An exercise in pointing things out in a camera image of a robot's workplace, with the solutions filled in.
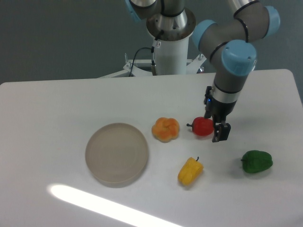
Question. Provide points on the red toy pepper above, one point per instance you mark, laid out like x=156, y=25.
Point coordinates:
x=201, y=126

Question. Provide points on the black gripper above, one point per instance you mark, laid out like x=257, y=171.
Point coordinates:
x=218, y=105

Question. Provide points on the orange toy bread roll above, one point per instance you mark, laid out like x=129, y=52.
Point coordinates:
x=165, y=129

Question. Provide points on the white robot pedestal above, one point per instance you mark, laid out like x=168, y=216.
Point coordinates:
x=170, y=57

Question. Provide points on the white pedestal base frame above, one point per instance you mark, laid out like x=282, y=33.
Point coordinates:
x=142, y=68

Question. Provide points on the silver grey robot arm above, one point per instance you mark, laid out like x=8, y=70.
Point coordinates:
x=228, y=48

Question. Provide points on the yellow toy pepper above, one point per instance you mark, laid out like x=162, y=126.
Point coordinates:
x=190, y=171

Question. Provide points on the green toy pepper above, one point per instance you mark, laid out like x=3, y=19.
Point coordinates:
x=256, y=161

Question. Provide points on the beige round plate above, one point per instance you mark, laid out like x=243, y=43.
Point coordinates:
x=117, y=154

